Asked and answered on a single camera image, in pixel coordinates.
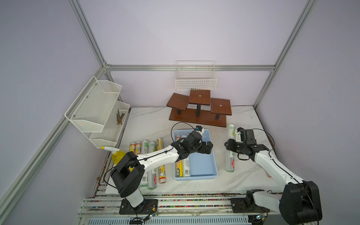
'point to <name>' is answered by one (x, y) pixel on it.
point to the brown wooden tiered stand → (198, 108)
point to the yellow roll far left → (132, 146)
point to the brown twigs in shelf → (119, 117)
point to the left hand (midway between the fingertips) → (205, 145)
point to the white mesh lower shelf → (109, 135)
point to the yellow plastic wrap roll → (179, 168)
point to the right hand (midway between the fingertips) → (228, 146)
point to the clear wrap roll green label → (230, 156)
